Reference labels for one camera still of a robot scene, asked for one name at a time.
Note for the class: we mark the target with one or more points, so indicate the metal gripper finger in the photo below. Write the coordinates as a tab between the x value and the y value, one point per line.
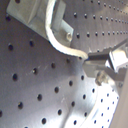
103	55
100	73

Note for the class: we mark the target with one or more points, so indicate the black perforated breadboard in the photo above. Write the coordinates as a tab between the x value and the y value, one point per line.
43	83

